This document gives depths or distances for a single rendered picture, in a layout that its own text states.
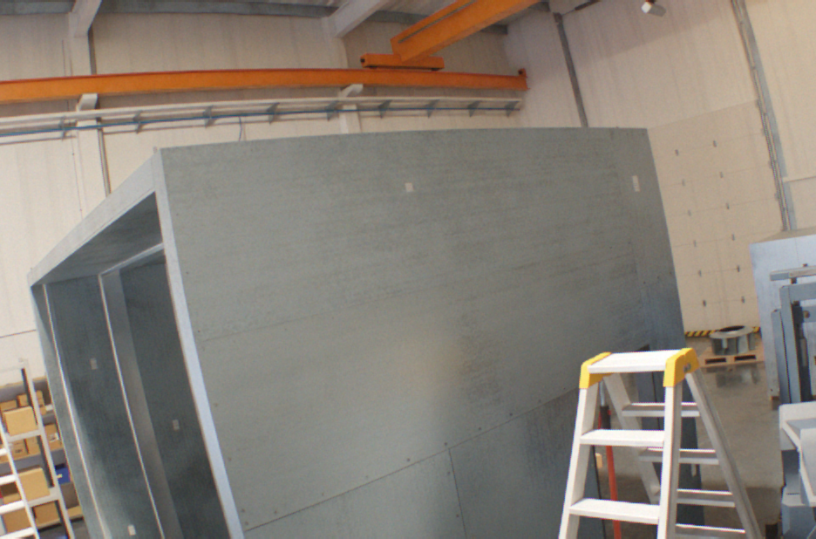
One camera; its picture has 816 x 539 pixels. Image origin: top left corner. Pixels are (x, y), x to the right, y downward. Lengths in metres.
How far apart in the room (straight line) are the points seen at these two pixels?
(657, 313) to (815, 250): 5.25
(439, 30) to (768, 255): 7.26
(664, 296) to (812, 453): 1.40
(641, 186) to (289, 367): 2.14
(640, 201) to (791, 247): 5.34
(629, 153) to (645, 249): 0.48
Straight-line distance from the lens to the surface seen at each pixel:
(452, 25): 12.50
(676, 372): 2.06
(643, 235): 3.45
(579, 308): 2.93
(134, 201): 2.21
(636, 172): 3.50
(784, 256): 8.70
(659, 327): 3.50
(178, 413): 5.55
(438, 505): 2.39
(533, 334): 2.69
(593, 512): 2.15
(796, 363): 4.12
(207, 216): 1.93
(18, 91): 10.45
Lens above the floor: 2.77
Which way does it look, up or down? 1 degrees down
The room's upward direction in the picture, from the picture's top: 11 degrees counter-clockwise
